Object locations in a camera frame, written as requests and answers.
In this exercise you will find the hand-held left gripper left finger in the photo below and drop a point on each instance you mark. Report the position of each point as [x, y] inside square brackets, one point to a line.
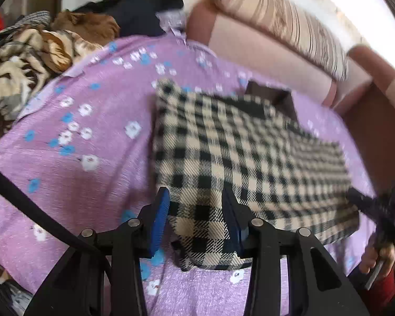
[160, 219]

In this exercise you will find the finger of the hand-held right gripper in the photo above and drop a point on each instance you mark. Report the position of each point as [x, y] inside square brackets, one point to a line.
[362, 200]

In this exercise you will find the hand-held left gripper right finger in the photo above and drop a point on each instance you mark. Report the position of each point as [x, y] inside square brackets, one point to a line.
[234, 227]

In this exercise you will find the black and cream checked coat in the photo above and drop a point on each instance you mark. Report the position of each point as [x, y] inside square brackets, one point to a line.
[247, 171]

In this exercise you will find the person's red-sleeved right forearm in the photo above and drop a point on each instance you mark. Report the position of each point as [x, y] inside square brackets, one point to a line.
[381, 294]

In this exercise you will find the dark navy clothes pile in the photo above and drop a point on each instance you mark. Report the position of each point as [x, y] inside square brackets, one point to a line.
[135, 10]

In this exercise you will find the person's right hand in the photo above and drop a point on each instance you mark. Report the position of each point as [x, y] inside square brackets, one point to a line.
[372, 258]

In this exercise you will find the purple floral bedsheet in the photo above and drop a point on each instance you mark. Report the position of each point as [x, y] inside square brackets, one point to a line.
[92, 151]

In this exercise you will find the pink padded headboard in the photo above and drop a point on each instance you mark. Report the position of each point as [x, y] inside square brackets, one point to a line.
[266, 56]

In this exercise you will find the striped beige pillow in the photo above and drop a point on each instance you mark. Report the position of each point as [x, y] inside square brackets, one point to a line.
[283, 19]

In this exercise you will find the tiger print blanket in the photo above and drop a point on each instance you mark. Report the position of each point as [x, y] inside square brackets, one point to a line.
[23, 72]

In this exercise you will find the brown cloth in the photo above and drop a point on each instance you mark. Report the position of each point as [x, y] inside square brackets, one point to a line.
[85, 24]

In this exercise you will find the grey knit cloth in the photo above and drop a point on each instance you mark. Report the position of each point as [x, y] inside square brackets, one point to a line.
[34, 18]

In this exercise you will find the brown wooden bed frame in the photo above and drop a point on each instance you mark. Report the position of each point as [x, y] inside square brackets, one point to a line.
[378, 112]

